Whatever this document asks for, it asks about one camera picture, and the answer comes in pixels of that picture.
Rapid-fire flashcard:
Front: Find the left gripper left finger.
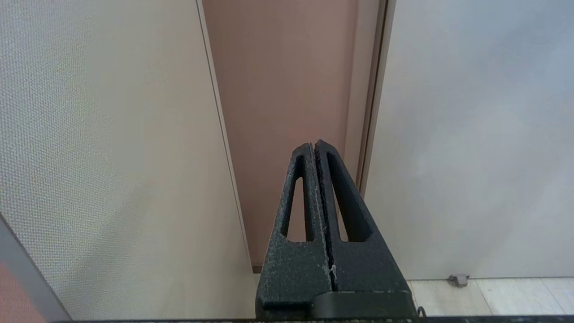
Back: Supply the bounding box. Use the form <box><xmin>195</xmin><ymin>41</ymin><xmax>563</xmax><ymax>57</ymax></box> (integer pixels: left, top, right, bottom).
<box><xmin>256</xmin><ymin>143</ymin><xmax>335</xmax><ymax>320</ymax></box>

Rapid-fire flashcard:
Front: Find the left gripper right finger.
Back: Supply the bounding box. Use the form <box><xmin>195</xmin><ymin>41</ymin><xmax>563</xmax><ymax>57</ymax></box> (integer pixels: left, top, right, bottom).
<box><xmin>315</xmin><ymin>139</ymin><xmax>417</xmax><ymax>320</ymax></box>

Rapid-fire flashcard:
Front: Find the white room door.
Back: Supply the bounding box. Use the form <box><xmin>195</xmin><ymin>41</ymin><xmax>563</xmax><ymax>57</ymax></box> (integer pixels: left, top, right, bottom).
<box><xmin>361</xmin><ymin>0</ymin><xmax>574</xmax><ymax>281</ymax></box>

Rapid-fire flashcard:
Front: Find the beige cabinet panel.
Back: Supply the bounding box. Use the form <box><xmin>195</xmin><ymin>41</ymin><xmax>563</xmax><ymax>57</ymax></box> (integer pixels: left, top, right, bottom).
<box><xmin>0</xmin><ymin>0</ymin><xmax>257</xmax><ymax>321</ymax></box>

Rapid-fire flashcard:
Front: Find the grey panel edge strip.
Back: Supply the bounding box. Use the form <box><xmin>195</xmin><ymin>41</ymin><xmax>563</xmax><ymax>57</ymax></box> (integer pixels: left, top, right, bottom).
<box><xmin>0</xmin><ymin>213</ymin><xmax>74</xmax><ymax>321</ymax></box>

